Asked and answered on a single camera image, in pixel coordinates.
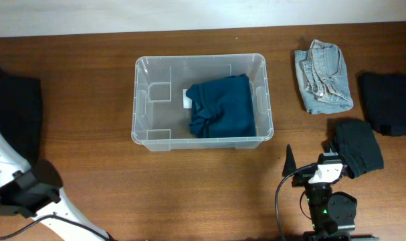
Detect folded light blue jeans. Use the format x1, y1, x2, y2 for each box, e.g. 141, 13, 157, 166
294, 39, 354, 114

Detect black garment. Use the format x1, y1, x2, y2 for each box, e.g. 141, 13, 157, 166
0, 68, 43, 165
357, 72, 406, 137

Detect white label in bin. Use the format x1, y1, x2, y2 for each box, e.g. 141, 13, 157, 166
183, 89, 192, 109

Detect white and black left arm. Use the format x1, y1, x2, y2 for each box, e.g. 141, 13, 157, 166
0, 133, 114, 241

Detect folded teal blue shirt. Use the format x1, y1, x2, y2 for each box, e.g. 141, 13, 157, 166
185, 74, 256, 139

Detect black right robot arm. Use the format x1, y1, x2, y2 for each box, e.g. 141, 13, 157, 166
275, 145, 380, 241

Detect dark green folded garment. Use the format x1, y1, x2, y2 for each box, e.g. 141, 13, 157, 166
331, 120, 384, 179

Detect clear plastic storage bin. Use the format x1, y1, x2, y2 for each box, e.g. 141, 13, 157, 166
131, 54, 274, 151

